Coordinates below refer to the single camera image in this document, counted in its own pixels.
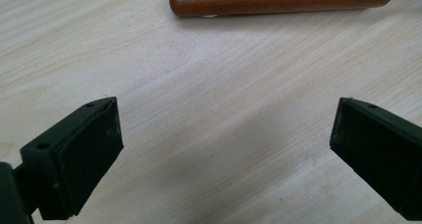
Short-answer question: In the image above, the wooden tool handle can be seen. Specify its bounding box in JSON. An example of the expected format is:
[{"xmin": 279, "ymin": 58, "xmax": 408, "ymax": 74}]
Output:
[{"xmin": 168, "ymin": 0, "xmax": 422, "ymax": 19}]

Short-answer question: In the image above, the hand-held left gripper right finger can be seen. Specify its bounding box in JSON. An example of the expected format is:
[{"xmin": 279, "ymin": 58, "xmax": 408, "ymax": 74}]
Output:
[{"xmin": 328, "ymin": 97, "xmax": 422, "ymax": 222}]

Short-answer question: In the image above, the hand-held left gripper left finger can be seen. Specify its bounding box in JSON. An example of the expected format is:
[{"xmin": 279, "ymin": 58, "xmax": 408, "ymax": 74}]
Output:
[{"xmin": 19, "ymin": 96, "xmax": 125, "ymax": 221}]

